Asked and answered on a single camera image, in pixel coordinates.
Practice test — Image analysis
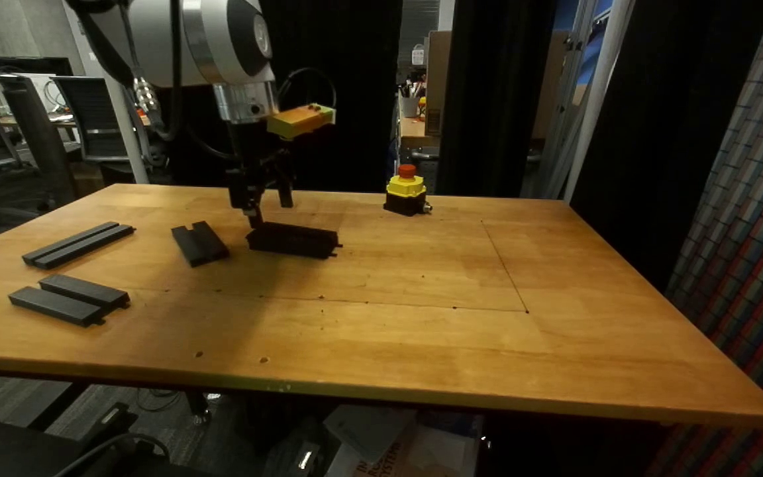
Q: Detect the white metal frame post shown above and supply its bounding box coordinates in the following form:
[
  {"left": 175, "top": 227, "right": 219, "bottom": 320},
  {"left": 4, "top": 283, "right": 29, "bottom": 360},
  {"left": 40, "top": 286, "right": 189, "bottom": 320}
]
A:
[{"left": 85, "top": 0, "right": 148, "bottom": 184}]

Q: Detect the long black grooved piece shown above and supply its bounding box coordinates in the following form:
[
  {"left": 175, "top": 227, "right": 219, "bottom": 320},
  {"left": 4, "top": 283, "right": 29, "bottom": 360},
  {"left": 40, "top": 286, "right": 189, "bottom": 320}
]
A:
[{"left": 24, "top": 222, "right": 135, "bottom": 270}]

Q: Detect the dark metal shelving rack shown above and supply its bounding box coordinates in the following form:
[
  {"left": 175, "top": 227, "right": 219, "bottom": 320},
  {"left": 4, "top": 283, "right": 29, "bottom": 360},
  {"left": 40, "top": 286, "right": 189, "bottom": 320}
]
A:
[{"left": 0, "top": 74, "right": 143, "bottom": 196}]

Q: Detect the yellow red emergency stop button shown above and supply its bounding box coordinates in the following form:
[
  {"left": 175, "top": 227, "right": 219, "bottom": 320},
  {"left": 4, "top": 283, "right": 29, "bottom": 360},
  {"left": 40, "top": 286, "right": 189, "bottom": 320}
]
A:
[{"left": 384, "top": 165, "right": 429, "bottom": 214}]

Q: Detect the black rectangular block piece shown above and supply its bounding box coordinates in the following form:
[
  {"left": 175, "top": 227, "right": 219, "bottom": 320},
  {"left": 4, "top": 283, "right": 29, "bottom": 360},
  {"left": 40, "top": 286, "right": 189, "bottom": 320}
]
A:
[{"left": 246, "top": 237, "right": 335, "bottom": 260}]

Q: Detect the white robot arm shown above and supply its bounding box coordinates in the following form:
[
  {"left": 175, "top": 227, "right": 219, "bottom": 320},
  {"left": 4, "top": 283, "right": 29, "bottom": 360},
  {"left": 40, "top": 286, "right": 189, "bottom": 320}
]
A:
[{"left": 64, "top": 0, "right": 278, "bottom": 227}]

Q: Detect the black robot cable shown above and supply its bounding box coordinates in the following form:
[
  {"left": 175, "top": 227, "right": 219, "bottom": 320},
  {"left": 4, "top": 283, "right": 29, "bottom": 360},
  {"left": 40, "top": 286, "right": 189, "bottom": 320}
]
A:
[{"left": 272, "top": 66, "right": 338, "bottom": 115}]

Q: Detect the black notched piece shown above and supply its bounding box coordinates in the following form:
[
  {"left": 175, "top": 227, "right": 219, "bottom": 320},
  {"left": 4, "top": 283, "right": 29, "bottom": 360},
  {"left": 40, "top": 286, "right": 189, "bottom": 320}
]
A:
[
  {"left": 171, "top": 219, "right": 228, "bottom": 268},
  {"left": 246, "top": 222, "right": 338, "bottom": 247}
]

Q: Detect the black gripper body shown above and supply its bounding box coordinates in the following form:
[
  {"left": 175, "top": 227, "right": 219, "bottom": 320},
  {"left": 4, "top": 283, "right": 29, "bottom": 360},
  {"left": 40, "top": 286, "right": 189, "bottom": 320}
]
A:
[{"left": 224, "top": 121, "right": 294, "bottom": 192}]

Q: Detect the colourful patterned panel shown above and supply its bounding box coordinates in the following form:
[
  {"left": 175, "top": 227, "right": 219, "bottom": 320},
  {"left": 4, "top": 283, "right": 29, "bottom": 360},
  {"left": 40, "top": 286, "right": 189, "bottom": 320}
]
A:
[{"left": 649, "top": 38, "right": 763, "bottom": 477}]

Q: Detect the black curtain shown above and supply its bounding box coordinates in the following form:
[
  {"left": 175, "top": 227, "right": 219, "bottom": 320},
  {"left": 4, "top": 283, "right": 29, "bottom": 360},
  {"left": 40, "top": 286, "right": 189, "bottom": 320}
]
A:
[{"left": 126, "top": 0, "right": 404, "bottom": 196}]

